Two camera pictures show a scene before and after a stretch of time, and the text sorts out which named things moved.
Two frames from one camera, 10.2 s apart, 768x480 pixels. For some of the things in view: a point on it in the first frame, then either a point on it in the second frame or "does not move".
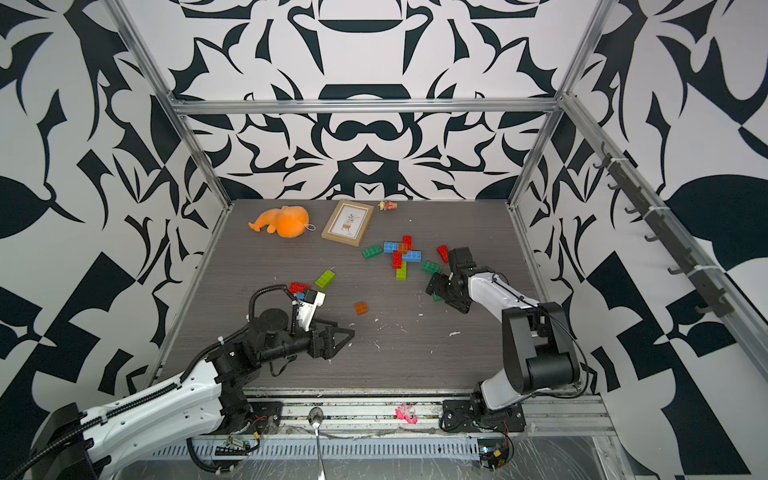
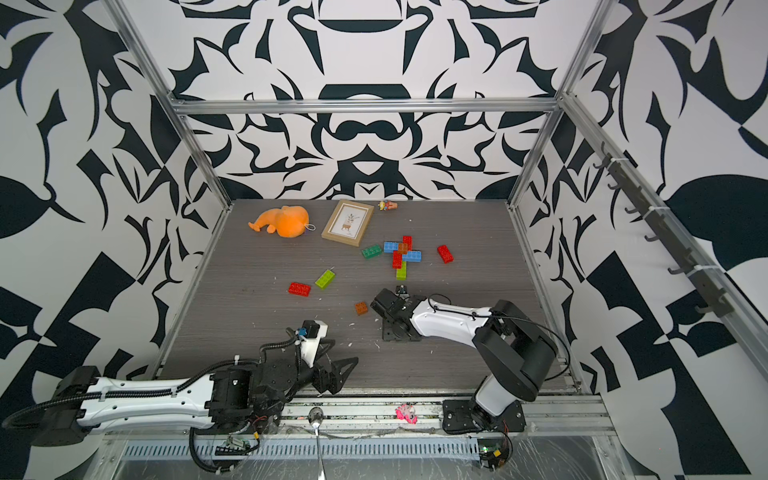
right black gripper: (435, 285) → (386, 334)
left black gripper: (328, 348) → (334, 380)
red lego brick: (397, 260) does not move
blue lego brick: (412, 256) does not move
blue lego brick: (390, 246) does not move
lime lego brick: (401, 274) does not move
